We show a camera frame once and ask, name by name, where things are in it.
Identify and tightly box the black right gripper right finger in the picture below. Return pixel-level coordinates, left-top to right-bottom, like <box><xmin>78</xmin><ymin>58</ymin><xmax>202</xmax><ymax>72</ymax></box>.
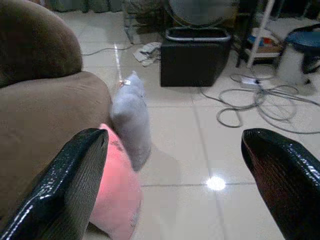
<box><xmin>241</xmin><ymin>127</ymin><xmax>320</xmax><ymax>240</ymax></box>

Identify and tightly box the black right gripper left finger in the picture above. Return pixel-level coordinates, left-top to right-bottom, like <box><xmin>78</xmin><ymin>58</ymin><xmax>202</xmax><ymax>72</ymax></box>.
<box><xmin>0</xmin><ymin>127</ymin><xmax>110</xmax><ymax>240</ymax></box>

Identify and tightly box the pink pillow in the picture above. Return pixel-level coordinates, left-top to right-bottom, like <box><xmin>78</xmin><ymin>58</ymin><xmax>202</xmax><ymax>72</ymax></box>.
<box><xmin>88</xmin><ymin>122</ymin><xmax>143</xmax><ymax>240</ymax></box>

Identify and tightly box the brown plush sofa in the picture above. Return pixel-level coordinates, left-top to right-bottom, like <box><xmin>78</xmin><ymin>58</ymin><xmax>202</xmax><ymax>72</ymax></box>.
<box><xmin>0</xmin><ymin>0</ymin><xmax>113</xmax><ymax>226</ymax></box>

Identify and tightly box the grey pillow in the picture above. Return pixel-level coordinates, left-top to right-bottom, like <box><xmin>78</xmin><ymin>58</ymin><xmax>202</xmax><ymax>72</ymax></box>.
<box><xmin>109</xmin><ymin>70</ymin><xmax>153</xmax><ymax>172</ymax></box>

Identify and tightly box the black storage box grey rim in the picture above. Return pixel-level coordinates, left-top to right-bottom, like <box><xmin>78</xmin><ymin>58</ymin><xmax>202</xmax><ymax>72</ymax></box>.
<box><xmin>159</xmin><ymin>26</ymin><xmax>232</xmax><ymax>88</ymax></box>

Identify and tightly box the white shelf rack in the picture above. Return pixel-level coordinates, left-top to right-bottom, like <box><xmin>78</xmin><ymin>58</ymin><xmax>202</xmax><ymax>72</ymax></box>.
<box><xmin>246</xmin><ymin>0</ymin><xmax>286</xmax><ymax>68</ymax></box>

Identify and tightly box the white crumpled cloth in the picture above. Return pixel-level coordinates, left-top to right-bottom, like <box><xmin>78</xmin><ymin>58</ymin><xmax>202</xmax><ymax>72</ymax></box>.
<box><xmin>132</xmin><ymin>41</ymin><xmax>163</xmax><ymax>67</ymax></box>

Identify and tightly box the dark grey curtain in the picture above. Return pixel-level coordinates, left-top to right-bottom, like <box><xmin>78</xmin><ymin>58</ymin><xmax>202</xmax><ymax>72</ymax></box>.
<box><xmin>49</xmin><ymin>0</ymin><xmax>126</xmax><ymax>13</ymax></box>

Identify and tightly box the grey coiled cable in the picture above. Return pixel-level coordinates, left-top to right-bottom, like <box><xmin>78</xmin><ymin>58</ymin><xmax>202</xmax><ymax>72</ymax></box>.
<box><xmin>199</xmin><ymin>72</ymin><xmax>320</xmax><ymax>135</ymax></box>

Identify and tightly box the thin grey cable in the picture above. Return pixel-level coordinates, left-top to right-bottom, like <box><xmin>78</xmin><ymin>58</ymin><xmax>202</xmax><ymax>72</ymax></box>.
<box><xmin>81</xmin><ymin>43</ymin><xmax>136</xmax><ymax>56</ymax></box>

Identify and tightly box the dark metal frame chair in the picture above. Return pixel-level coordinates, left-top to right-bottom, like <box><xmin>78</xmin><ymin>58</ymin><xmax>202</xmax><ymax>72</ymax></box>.
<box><xmin>122</xmin><ymin>0</ymin><xmax>166</xmax><ymax>45</ymax></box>

